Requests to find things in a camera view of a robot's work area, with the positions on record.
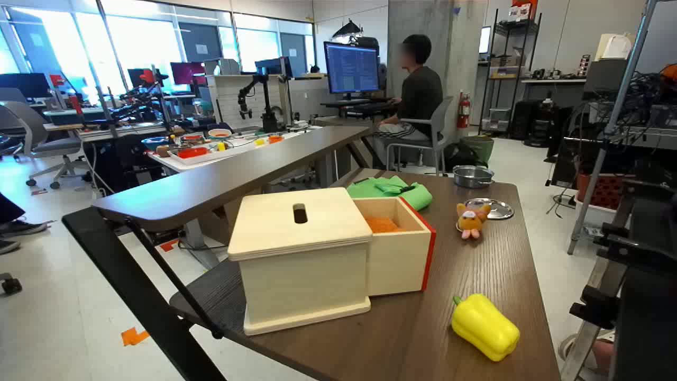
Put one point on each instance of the silver metal lid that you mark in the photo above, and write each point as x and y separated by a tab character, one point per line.
487	207

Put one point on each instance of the black background robot arm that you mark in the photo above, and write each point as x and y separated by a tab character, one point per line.
267	107

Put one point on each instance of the silver metal pot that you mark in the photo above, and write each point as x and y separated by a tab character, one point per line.
473	173

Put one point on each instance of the orange plush toy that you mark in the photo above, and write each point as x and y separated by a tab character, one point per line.
470	220

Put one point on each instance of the yellow toy bell pepper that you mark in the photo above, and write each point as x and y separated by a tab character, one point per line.
484	326

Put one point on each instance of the green cloth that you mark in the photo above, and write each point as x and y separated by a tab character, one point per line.
387	188

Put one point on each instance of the light wooden slotted box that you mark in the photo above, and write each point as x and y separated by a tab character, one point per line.
298	260

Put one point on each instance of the wooden drawer red front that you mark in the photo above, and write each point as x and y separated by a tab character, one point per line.
393	256

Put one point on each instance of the grey plastic chair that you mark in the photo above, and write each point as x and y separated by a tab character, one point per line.
429	133

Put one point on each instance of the computer monitor blue screen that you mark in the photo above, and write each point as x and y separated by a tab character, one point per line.
352	69

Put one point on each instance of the seated person grey shirt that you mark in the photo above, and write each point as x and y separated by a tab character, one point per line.
420	91

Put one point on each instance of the white table with toys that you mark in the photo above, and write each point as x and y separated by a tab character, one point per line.
212	150

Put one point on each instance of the green bin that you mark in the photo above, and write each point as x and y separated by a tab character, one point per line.
478	148

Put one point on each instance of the red fire extinguisher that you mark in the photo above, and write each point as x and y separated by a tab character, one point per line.
464	110

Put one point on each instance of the black desk lamp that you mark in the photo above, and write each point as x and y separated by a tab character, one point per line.
347	30

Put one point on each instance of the monitor pink screen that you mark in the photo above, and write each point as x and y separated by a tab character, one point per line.
187	72

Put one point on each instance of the metal storage shelf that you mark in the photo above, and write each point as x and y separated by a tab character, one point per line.
508	76

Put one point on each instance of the red crate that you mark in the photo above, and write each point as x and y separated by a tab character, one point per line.
600	191

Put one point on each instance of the silver metal pole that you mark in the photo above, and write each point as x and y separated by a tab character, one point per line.
614	113

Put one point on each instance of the grey office chair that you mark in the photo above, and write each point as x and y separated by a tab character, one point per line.
38	133

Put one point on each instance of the white box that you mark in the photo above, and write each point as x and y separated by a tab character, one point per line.
614	46

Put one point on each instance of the black stand frame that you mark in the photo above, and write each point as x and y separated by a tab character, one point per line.
139	304

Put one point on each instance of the black camera rig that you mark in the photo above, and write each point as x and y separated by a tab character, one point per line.
641	296

